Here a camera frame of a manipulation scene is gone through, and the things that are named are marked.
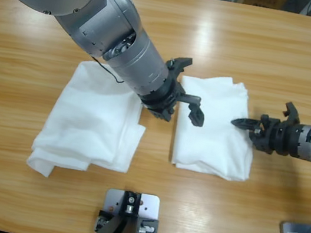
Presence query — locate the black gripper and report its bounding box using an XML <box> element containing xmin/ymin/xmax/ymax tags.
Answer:
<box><xmin>226</xmin><ymin>108</ymin><xmax>305</xmax><ymax>160</ymax></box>
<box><xmin>136</xmin><ymin>69</ymin><xmax>211</xmax><ymax>129</ymax></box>

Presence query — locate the white t-shirt with black logo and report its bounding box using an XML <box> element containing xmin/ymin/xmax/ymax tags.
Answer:
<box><xmin>166</xmin><ymin>69</ymin><xmax>266</xmax><ymax>185</ymax></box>

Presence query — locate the grey metal stand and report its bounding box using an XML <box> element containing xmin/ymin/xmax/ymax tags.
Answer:
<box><xmin>297</xmin><ymin>0</ymin><xmax>311</xmax><ymax>17</ymax></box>

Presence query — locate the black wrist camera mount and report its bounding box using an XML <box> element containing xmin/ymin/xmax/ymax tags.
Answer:
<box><xmin>163</xmin><ymin>53</ymin><xmax>195</xmax><ymax>82</ymax></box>
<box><xmin>280</xmin><ymin>100</ymin><xmax>304</xmax><ymax>126</ymax></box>

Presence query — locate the long black arm cable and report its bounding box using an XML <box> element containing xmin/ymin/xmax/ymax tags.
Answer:
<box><xmin>88</xmin><ymin>57</ymin><xmax>128</xmax><ymax>86</ymax></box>

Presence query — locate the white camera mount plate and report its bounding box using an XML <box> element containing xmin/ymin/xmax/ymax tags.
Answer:
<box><xmin>102</xmin><ymin>186</ymin><xmax>163</xmax><ymax>222</ymax></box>

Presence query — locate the dark camera mount post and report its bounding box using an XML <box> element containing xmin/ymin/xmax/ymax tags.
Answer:
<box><xmin>85</xmin><ymin>184</ymin><xmax>144</xmax><ymax>233</ymax></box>

